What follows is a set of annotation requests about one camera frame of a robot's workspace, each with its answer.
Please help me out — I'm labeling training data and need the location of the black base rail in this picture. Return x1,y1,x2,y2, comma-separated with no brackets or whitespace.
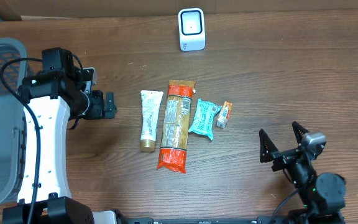
121,216,345,224

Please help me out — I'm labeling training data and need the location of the teal snack packet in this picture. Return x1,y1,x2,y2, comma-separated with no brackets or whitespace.
188,98,222,141

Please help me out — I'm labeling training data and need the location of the white tube gold cap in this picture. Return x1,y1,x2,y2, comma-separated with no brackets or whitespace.
140,90,163,152

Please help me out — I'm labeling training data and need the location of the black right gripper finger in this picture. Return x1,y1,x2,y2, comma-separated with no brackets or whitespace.
259,129,278,163
291,121,309,144

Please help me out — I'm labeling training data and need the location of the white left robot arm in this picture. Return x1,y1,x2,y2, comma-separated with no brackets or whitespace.
2,47,117,223

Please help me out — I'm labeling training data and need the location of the white barcode scanner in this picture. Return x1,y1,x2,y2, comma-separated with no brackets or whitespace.
178,7,206,52

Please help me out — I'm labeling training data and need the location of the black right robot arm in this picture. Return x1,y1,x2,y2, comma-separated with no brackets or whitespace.
259,121,346,223

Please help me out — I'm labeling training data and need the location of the orange pasta packet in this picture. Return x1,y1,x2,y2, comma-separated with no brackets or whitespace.
157,80,195,174

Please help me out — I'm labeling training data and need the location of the cardboard back wall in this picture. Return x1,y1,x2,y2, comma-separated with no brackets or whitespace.
0,0,358,21

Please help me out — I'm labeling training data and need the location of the red white small packet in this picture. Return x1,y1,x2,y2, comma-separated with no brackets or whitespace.
216,101,233,128

